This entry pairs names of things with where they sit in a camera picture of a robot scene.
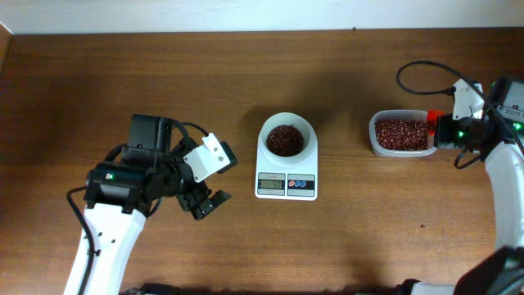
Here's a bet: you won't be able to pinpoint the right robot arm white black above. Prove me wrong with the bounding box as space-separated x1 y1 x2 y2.
395 77 523 295

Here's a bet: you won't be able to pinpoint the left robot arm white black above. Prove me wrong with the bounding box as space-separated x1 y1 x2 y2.
65 114 237 294

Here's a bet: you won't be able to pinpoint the orange measuring scoop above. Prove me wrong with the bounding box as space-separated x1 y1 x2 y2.
427 110 445 136

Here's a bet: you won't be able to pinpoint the white digital kitchen scale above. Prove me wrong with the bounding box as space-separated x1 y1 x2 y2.
255 112 318 201

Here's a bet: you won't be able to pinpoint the red beans in container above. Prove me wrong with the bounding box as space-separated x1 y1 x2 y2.
374 119 429 152

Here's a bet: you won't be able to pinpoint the red beans in bowl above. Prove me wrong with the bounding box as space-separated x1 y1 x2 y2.
266 125 304 157

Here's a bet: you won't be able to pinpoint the white round bowl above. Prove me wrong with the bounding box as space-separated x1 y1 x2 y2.
259 112 316 158

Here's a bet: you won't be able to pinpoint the clear plastic bean container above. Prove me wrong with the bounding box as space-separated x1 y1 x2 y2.
368 110 436 157

